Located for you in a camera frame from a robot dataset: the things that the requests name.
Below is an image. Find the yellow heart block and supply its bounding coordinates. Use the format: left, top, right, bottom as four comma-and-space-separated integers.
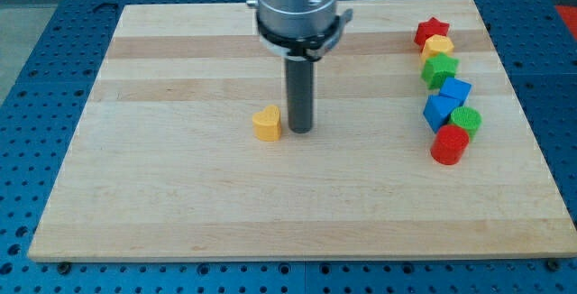
252, 105, 282, 142

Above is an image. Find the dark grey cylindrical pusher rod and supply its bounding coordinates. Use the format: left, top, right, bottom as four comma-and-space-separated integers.
284, 60, 314, 133

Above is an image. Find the wooden board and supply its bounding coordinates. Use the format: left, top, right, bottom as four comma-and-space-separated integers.
28, 0, 576, 262

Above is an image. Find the blue cube block lower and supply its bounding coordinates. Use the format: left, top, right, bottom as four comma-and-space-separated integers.
423, 95, 461, 133

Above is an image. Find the blue cube block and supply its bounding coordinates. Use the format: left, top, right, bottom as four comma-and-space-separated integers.
438, 77, 472, 106
423, 95, 461, 133

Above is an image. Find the red cylinder block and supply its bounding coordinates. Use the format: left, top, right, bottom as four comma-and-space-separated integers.
430, 124, 470, 165

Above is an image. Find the green star block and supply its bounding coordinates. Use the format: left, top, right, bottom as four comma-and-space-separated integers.
421, 52, 460, 89

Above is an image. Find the blue cube block upper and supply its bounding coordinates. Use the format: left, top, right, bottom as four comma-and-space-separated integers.
438, 77, 472, 106

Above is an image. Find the yellow hexagon block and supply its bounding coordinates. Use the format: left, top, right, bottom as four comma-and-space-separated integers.
420, 34, 454, 63

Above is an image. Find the red star block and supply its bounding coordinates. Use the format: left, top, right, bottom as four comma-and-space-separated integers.
414, 17, 450, 48

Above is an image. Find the green cylinder block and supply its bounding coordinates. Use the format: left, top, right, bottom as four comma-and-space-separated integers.
449, 106, 482, 141

